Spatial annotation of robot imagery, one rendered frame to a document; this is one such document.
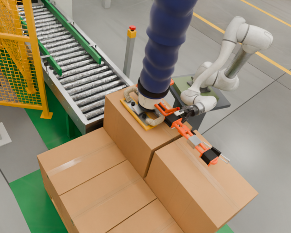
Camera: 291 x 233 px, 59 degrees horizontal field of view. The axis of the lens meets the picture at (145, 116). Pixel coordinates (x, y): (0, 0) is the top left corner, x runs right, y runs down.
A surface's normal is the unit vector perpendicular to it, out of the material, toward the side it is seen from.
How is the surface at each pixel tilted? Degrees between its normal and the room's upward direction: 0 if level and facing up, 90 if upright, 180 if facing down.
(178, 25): 76
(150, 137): 0
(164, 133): 0
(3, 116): 0
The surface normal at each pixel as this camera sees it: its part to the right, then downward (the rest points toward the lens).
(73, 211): 0.16, -0.67
